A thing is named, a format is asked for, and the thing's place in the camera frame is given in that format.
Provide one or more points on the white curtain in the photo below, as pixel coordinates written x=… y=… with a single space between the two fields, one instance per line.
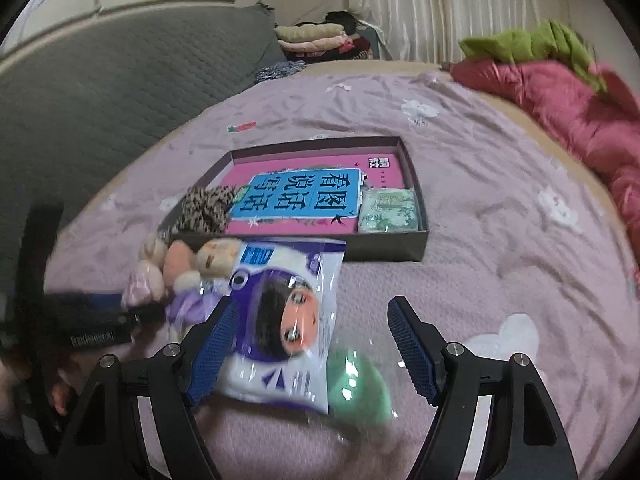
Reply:
x=440 y=0

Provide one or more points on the blue picture book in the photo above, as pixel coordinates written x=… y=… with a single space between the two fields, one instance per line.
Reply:
x=300 y=195

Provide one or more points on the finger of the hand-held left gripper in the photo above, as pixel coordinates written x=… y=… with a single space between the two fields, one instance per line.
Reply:
x=90 y=302

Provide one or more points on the teddy bear with purple dress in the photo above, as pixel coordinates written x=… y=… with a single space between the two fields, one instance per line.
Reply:
x=215 y=257

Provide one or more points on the pink book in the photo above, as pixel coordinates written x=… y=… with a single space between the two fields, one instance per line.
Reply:
x=300 y=166

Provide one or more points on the purple printed bed sheet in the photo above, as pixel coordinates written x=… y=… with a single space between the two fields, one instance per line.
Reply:
x=500 y=160

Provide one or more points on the green tissue packet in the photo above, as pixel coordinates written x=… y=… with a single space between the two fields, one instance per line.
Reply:
x=387 y=210

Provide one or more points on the green blanket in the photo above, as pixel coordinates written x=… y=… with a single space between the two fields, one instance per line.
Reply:
x=530 y=42

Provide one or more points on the pink folded garment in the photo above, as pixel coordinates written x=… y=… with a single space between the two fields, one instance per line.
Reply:
x=315 y=45

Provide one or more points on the beige folded garment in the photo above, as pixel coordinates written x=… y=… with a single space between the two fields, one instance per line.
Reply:
x=305 y=32

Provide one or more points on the blue knit cloth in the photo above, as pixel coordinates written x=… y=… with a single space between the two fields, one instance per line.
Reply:
x=280 y=71

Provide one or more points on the grey shallow cardboard box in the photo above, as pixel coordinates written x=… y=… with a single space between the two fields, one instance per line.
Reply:
x=385 y=246

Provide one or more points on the green round puff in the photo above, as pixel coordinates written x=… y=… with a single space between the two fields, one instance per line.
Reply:
x=360 y=385

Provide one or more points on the white purple face mask packet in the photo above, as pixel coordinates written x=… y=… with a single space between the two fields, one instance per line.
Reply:
x=280 y=310

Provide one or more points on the pink quilt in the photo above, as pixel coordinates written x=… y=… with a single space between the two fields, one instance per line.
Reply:
x=550 y=97

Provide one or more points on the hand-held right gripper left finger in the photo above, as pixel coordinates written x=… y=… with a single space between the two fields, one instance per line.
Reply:
x=215 y=355

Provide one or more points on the grey quilted mattress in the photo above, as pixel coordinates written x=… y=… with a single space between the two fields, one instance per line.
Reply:
x=100 y=85

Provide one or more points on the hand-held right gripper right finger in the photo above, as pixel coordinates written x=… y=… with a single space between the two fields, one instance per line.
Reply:
x=415 y=350

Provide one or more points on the teddy bear with pink dress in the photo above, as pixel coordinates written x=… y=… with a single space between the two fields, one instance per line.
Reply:
x=147 y=272

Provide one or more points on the black garment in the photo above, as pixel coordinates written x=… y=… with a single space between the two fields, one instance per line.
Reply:
x=342 y=20

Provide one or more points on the dark red patterned garment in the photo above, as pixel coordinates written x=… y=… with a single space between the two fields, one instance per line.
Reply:
x=356 y=47

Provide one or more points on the person's left hand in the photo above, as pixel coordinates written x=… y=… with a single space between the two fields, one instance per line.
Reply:
x=61 y=400

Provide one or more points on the peach plush ball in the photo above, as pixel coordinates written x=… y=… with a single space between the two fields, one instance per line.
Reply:
x=180 y=262

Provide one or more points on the leopard print scrunchie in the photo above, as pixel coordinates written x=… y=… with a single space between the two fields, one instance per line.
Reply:
x=205 y=210

